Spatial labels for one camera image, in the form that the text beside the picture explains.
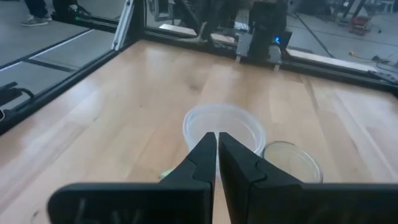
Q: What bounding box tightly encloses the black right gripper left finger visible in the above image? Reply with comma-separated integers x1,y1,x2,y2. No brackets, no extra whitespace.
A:
46,131,218,224

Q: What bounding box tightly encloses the black table frame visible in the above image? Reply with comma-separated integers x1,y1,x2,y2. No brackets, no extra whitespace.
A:
0,12,398,136

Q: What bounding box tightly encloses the pale printed paper sachet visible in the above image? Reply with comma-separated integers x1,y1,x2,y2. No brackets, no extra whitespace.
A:
159,168,175,180

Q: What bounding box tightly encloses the silver aluminium frame post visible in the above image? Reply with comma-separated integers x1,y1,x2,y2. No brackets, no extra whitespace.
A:
111,0,136,51

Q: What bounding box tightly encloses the person's shoe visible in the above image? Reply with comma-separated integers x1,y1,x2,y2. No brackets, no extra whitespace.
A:
20,14,53,27

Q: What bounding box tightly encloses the red crate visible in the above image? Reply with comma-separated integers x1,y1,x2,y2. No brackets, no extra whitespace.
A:
348,15,373,35

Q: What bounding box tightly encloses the translucent round plastic container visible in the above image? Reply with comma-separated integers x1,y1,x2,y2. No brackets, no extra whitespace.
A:
182,103,267,181

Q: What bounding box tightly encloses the person's leg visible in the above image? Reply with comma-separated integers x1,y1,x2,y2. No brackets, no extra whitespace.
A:
24,0,49,18

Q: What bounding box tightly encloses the black looped cable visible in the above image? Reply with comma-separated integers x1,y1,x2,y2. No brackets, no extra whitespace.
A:
0,81,35,108

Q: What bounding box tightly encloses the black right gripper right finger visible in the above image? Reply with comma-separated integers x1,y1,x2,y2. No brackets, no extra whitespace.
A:
218,131,398,224

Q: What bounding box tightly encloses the small clear glass jar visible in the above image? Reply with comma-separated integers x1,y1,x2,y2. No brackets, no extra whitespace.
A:
260,140,324,184

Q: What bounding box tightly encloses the yellow floor cable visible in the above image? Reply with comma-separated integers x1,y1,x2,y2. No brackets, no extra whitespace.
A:
348,50,376,62

